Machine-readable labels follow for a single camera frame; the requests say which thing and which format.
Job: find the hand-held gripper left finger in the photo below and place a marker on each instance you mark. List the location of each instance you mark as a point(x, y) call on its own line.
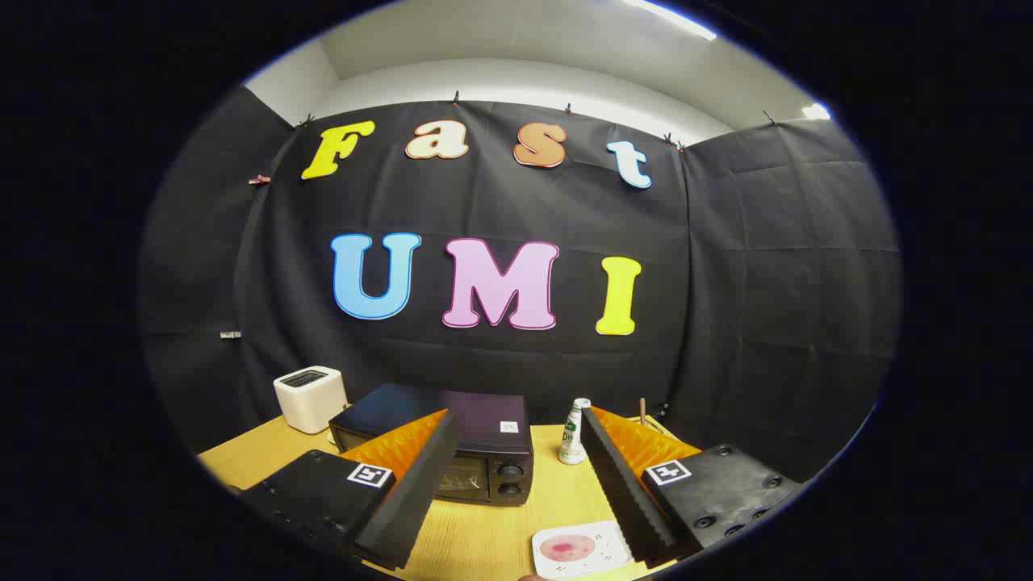
point(416, 492)

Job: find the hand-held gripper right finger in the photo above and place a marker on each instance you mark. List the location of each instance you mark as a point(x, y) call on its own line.
point(617, 492)

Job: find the white square plate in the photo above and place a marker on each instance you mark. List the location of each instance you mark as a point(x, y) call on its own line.
point(609, 542)

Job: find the pink ham slice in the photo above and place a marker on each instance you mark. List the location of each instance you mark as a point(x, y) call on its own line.
point(566, 549)

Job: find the black toaster oven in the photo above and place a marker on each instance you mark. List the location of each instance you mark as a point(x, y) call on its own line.
point(484, 420)

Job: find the white pop-up toaster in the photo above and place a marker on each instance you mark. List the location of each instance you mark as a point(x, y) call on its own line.
point(311, 399)

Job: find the white green drink bottle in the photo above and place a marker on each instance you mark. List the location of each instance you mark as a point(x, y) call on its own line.
point(574, 440)

